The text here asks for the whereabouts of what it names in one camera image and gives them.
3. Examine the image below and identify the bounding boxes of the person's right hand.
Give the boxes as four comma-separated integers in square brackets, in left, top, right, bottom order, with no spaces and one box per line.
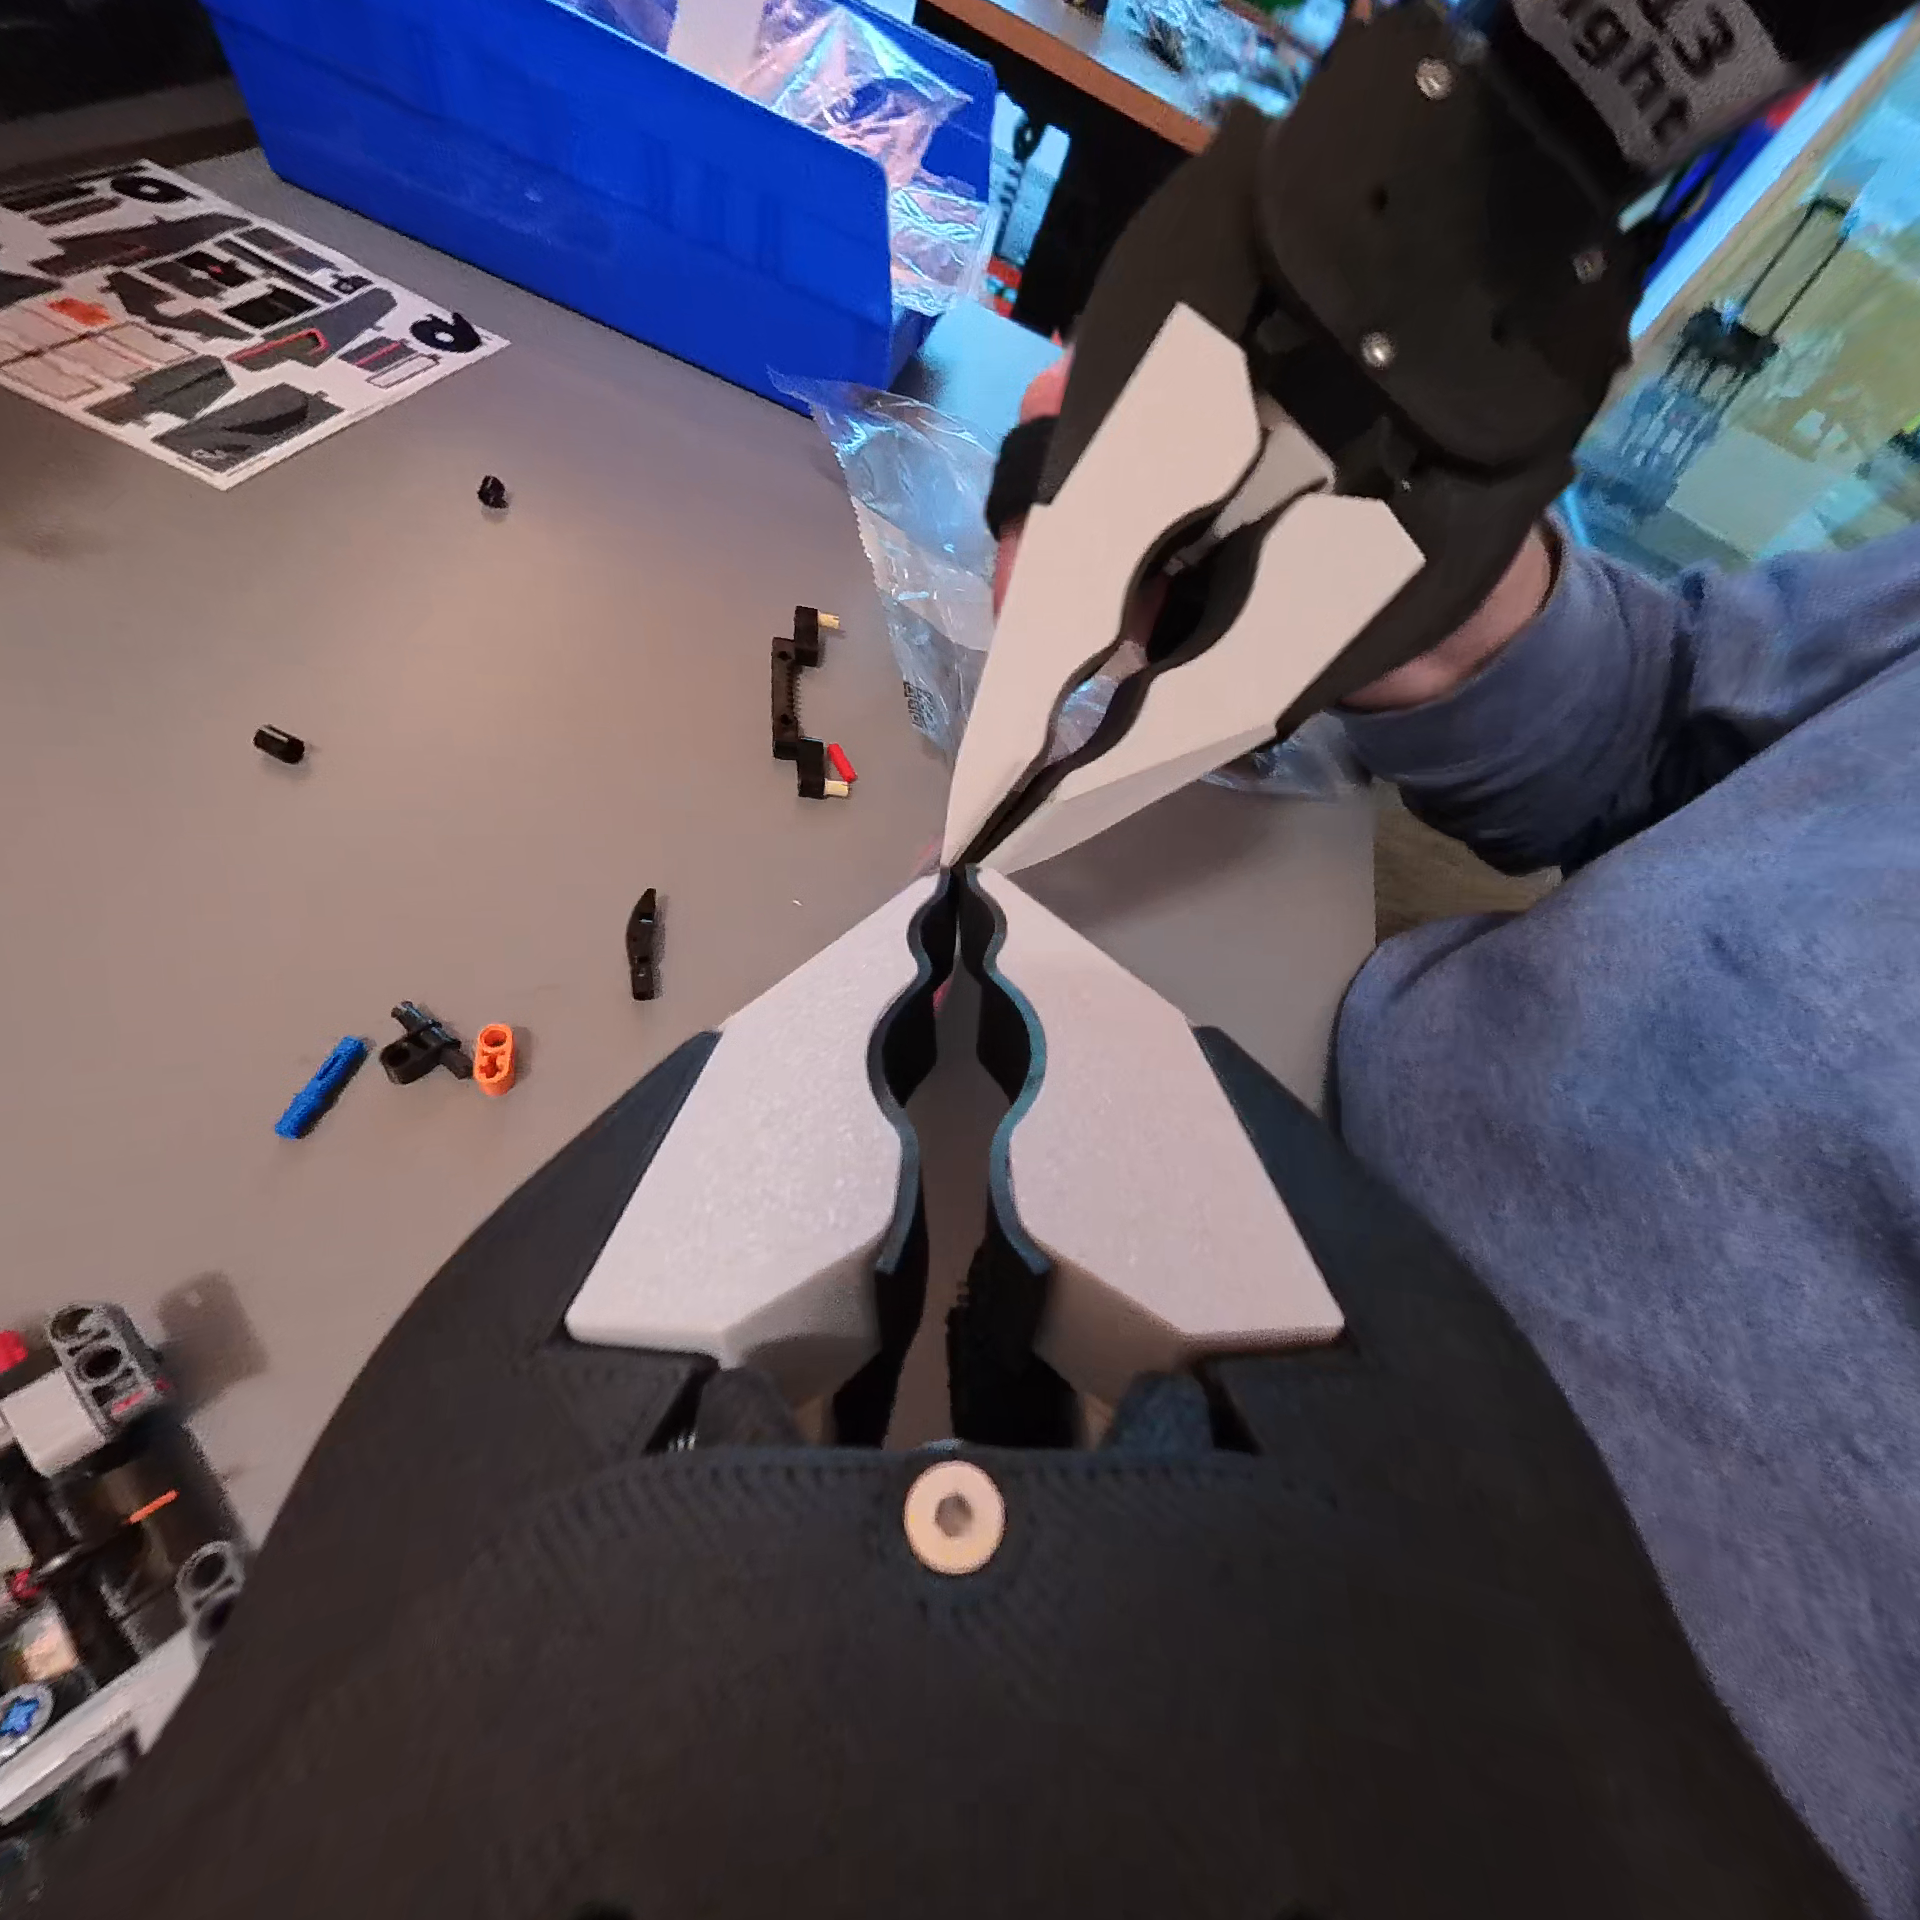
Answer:
[1341,509,1562,718]

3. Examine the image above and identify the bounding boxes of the blue storage bin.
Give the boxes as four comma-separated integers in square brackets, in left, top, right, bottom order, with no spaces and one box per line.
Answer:
[203,0,999,416]

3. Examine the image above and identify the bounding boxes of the lego car chassis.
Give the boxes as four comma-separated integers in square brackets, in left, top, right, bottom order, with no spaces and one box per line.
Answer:
[0,1302,249,1837]

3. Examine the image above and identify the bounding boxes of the black lego rack assembly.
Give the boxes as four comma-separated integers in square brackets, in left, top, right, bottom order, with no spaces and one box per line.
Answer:
[770,604,846,803]

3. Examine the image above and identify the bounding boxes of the blue lego pin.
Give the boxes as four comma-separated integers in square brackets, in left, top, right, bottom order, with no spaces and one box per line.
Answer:
[274,1035,374,1142]

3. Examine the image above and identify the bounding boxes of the sticker sheet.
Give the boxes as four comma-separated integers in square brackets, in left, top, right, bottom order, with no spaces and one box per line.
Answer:
[0,155,514,494]

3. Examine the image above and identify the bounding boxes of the black lego pin connector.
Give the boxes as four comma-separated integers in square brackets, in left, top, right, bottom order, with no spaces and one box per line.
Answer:
[378,1000,477,1088]

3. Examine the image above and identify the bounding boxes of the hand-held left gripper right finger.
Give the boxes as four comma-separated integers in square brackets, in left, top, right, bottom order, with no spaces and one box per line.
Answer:
[960,870,1346,1450]

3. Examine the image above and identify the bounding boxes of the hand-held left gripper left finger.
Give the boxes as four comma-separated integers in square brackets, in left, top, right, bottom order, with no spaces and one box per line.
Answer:
[564,875,962,1450]

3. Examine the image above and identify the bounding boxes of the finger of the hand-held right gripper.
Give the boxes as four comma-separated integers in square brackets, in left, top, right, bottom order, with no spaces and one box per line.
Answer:
[944,303,1275,870]
[975,487,1430,875]

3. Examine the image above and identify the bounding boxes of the large clear plastic bag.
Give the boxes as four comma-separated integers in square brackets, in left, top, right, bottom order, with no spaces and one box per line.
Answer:
[772,376,1382,798]

